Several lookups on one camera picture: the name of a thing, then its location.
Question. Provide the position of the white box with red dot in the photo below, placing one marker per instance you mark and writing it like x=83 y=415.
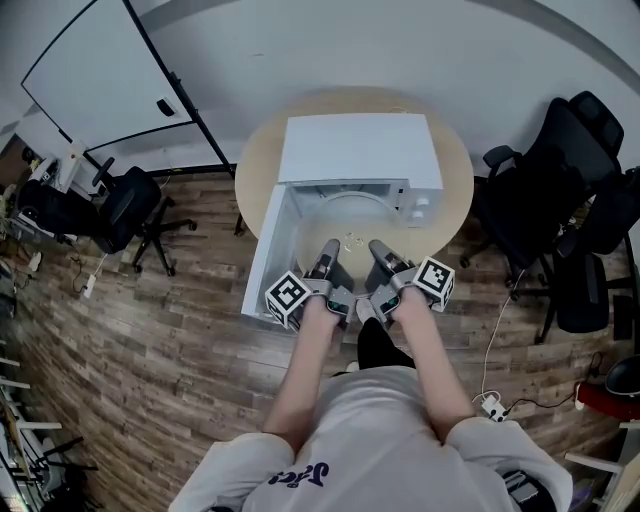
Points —
x=76 y=150

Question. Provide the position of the black office chair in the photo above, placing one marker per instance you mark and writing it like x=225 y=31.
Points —
x=130 y=210
x=582 y=300
x=550 y=190

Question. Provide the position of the person's black trousers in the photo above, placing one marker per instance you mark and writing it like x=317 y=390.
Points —
x=380 y=350

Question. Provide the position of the person's left forearm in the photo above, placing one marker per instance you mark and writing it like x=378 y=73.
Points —
x=310 y=375

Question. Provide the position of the person's white printed t-shirt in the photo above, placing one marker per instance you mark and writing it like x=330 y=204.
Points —
x=375 y=440

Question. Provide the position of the red cloth bag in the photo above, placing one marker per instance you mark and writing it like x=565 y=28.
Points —
x=597 y=400

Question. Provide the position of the person's left white shoe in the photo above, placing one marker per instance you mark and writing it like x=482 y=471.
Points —
x=352 y=366

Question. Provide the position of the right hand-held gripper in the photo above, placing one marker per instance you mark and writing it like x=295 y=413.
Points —
x=435 y=280

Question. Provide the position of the black flat panel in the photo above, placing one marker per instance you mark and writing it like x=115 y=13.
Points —
x=622 y=317

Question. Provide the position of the whiteboard on black stand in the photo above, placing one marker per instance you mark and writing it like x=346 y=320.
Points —
x=100 y=65

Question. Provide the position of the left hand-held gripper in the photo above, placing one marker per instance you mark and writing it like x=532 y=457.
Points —
x=287 y=297

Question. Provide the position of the person's right forearm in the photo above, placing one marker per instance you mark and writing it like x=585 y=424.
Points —
x=430 y=370

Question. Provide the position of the person's white shoe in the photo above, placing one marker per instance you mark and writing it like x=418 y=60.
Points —
x=364 y=310
x=352 y=366

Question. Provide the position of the black whiteboard eraser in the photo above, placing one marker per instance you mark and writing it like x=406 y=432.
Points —
x=166 y=106

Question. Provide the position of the person's right white shoe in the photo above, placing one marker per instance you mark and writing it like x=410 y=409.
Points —
x=364 y=310

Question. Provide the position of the round wooden table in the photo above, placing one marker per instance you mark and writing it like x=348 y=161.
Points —
x=260 y=165

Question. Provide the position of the black tripod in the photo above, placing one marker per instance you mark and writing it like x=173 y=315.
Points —
x=60 y=465

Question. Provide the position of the white microwave oven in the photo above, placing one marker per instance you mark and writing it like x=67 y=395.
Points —
x=355 y=150

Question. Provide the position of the grey waist belt buckle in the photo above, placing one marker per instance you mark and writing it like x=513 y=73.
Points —
x=522 y=490

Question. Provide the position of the black round helmet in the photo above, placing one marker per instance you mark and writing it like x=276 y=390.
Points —
x=624 y=377

